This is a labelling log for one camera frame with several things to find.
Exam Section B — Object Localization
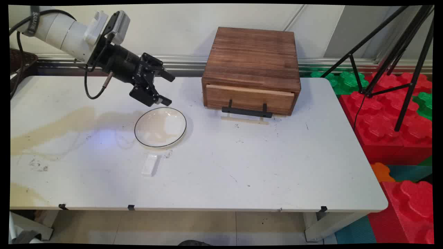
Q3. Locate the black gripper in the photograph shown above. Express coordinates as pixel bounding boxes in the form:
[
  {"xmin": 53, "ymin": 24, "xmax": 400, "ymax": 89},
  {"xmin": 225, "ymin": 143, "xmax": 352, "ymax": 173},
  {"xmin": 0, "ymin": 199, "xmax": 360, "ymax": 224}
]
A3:
[{"xmin": 87, "ymin": 41, "xmax": 175, "ymax": 107}]

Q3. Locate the black drawer handle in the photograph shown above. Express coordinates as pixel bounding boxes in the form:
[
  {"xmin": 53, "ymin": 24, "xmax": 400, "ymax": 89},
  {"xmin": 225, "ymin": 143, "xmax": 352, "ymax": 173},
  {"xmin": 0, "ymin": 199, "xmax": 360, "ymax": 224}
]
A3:
[{"xmin": 221, "ymin": 100, "xmax": 273, "ymax": 119}]

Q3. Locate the white bowl with black rim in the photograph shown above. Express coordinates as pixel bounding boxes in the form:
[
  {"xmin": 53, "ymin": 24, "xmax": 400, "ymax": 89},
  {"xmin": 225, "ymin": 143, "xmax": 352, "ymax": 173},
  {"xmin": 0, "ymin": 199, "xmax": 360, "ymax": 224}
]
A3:
[{"xmin": 134, "ymin": 107, "xmax": 187, "ymax": 148}]

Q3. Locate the white vented wrist module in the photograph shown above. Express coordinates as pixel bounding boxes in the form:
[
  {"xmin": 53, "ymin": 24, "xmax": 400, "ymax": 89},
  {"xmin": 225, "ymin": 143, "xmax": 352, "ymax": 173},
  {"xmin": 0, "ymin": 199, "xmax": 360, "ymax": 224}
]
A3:
[{"xmin": 84, "ymin": 11, "xmax": 109, "ymax": 46}]

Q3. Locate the white rectangular block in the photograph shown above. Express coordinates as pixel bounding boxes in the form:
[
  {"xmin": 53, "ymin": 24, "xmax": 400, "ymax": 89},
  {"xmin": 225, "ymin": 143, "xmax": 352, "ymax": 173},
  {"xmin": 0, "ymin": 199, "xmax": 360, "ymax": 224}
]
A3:
[{"xmin": 141, "ymin": 154, "xmax": 162, "ymax": 177}]

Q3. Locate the dark wooden drawer cabinet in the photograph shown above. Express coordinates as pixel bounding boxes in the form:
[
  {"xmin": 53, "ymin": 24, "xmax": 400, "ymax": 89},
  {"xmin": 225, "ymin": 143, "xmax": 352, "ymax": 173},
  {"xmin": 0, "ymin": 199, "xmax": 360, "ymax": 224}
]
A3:
[{"xmin": 201, "ymin": 27, "xmax": 301, "ymax": 116}]

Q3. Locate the brown wicker basket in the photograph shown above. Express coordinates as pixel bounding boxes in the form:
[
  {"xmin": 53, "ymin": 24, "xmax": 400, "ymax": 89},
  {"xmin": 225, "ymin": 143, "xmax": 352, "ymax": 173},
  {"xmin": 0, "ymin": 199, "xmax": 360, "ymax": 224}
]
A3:
[{"xmin": 10, "ymin": 48, "xmax": 38, "ymax": 99}]

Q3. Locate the white table leg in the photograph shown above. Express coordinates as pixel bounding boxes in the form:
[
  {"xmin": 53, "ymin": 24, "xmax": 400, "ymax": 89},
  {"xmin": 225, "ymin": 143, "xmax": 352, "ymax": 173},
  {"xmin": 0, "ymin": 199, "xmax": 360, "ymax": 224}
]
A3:
[
  {"xmin": 304, "ymin": 211, "xmax": 368, "ymax": 242},
  {"xmin": 10, "ymin": 210, "xmax": 60, "ymax": 242}
]

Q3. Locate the wide green foam block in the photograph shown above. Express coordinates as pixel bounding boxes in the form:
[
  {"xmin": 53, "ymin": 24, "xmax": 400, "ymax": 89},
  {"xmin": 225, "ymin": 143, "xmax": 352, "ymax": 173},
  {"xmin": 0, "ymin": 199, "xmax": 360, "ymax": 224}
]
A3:
[{"xmin": 310, "ymin": 70, "xmax": 369, "ymax": 95}]

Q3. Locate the orange foam piece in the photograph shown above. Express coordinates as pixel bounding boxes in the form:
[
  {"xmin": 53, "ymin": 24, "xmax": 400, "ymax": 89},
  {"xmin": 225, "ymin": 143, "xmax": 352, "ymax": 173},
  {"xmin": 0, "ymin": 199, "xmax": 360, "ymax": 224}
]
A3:
[{"xmin": 370, "ymin": 163, "xmax": 396, "ymax": 183}]

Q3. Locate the small green foam block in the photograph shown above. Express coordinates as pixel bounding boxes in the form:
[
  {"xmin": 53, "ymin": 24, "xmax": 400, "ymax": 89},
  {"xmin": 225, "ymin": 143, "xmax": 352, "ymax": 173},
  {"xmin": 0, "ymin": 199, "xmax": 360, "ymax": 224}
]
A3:
[{"xmin": 413, "ymin": 92, "xmax": 433, "ymax": 121}]

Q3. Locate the teal foam mat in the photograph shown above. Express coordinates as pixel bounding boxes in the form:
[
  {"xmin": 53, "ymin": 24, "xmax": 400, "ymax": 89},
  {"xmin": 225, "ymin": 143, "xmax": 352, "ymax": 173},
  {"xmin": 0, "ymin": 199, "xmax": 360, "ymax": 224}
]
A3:
[{"xmin": 387, "ymin": 164, "xmax": 433, "ymax": 182}]

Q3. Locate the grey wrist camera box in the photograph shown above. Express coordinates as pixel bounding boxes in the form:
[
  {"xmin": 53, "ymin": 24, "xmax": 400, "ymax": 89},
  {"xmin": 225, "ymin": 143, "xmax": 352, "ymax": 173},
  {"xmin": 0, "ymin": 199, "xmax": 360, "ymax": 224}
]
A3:
[{"xmin": 104, "ymin": 10, "xmax": 131, "ymax": 45}]

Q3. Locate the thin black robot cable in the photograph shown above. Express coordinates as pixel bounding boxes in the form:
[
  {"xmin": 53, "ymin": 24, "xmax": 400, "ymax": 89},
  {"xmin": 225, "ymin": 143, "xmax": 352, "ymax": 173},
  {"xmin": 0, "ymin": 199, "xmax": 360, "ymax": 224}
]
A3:
[{"xmin": 9, "ymin": 10, "xmax": 115, "ymax": 100}]

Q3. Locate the grey velcro cable strap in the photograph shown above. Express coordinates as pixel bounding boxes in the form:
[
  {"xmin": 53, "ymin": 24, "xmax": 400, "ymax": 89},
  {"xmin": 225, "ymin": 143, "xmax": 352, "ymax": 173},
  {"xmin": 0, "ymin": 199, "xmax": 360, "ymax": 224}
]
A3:
[{"xmin": 24, "ymin": 6, "xmax": 42, "ymax": 37}]

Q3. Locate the aluminium wall rail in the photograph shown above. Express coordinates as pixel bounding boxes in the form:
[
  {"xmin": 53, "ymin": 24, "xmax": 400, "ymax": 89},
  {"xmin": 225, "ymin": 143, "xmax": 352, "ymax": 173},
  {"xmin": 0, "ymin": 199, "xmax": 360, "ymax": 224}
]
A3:
[{"xmin": 35, "ymin": 54, "xmax": 433, "ymax": 77}]

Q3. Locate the black camera tripod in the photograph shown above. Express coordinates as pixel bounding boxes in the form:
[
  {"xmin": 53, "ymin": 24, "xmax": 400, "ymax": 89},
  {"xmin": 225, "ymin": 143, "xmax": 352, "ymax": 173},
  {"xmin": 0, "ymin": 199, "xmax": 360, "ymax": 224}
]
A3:
[{"xmin": 320, "ymin": 5, "xmax": 435, "ymax": 132}]

